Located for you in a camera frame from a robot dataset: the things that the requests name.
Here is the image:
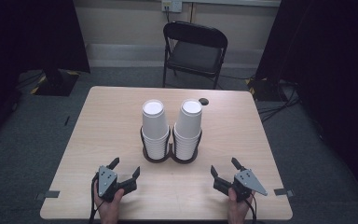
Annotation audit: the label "black plugged-in power cable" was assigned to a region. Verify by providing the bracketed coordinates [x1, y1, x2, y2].
[163, 5, 172, 23]

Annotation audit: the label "stack of white paper cups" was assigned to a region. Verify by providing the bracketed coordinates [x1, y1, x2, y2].
[141, 99, 171, 161]
[172, 98, 203, 161]

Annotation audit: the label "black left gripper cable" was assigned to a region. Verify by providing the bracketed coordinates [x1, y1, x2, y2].
[88, 173, 105, 224]

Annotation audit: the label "black folding chair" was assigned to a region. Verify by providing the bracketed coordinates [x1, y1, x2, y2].
[161, 21, 229, 91]

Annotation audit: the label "grey tape strip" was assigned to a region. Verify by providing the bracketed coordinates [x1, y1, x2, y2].
[34, 189, 61, 201]
[273, 188, 295, 198]

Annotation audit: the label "black curtain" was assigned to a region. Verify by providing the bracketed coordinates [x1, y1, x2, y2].
[255, 0, 358, 200]
[0, 0, 91, 147]

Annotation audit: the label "person's left hand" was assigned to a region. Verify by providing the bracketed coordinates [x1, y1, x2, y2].
[92, 181, 126, 224]

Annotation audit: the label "black floor cables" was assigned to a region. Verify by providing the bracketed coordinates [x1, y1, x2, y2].
[256, 79, 303, 123]

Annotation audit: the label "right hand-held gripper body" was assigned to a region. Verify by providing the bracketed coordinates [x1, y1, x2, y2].
[228, 168, 269, 203]

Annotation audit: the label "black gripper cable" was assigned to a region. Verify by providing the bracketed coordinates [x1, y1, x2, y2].
[243, 193, 259, 224]
[88, 173, 105, 224]

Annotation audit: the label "person's right hand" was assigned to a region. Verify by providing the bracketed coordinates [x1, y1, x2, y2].
[227, 187, 256, 224]

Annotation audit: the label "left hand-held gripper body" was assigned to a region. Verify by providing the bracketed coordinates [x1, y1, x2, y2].
[96, 165, 126, 203]

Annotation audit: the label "white wall socket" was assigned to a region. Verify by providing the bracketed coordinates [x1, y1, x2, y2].
[160, 0, 184, 14]

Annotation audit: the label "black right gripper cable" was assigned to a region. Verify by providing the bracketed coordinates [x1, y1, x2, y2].
[243, 193, 259, 224]

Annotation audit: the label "black stand base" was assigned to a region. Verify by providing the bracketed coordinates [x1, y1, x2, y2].
[30, 68, 82, 97]
[245, 77, 295, 103]

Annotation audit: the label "black wire double cup holder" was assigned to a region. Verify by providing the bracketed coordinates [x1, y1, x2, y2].
[139, 125, 204, 165]

